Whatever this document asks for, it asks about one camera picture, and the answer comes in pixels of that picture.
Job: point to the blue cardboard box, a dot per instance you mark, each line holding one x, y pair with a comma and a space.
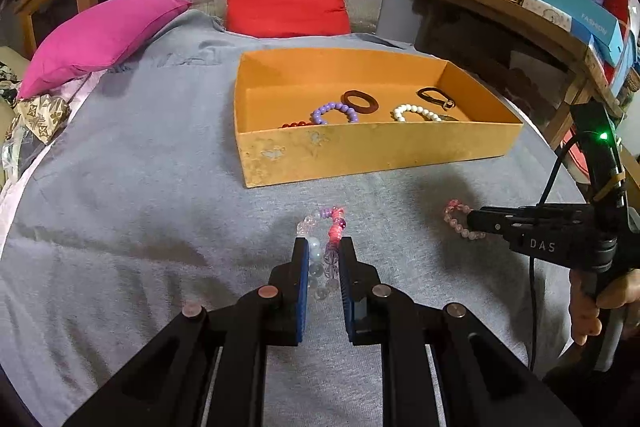
580, 12

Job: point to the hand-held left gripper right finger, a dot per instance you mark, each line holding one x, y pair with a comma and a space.
345, 294

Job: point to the pale pink sheet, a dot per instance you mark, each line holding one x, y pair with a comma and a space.
30, 167

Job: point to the grey blanket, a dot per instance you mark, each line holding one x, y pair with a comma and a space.
150, 207

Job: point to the patterned beige cloth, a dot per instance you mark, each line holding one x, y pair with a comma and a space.
42, 117

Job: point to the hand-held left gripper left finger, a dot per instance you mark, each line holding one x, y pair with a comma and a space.
301, 292

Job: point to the white patterned box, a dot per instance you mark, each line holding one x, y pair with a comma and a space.
547, 14

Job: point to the wooden shelf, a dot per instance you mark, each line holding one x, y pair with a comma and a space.
525, 27

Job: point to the magenta pillow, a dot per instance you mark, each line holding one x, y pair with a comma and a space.
100, 37

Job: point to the person's right hand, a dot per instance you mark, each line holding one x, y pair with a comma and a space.
582, 322

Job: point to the orange cardboard box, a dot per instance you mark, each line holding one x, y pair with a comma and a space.
375, 147

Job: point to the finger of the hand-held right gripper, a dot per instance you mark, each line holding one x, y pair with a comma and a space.
500, 219
545, 244

